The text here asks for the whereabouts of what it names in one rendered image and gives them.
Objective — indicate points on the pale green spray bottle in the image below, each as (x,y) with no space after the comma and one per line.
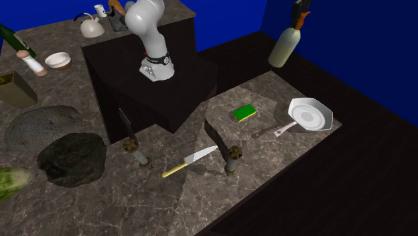
(287,41)

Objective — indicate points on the grey speckled round loaf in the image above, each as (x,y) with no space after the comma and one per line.
(42,125)

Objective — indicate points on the green cabbage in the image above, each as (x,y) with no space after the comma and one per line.
(13,181)

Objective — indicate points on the dark green wine bottle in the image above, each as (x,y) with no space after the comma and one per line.
(14,41)

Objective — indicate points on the dark round loaf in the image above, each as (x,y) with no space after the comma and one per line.
(73,160)

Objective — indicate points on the white bowl with brown base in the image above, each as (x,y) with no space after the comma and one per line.
(58,60)

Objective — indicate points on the white frying pan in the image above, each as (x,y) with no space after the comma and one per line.
(310,115)

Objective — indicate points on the olive open box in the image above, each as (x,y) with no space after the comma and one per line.
(16,91)

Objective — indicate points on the green and yellow sponge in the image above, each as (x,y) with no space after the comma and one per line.
(244,112)

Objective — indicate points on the white and tan pepper mill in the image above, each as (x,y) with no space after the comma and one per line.
(32,63)

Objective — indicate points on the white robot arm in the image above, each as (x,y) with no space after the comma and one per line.
(152,36)

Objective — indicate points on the small white cup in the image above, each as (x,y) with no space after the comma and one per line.
(100,10)

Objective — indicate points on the white kettle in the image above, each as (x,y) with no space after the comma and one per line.
(91,27)

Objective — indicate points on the dark robot stand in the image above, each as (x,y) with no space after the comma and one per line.
(143,94)

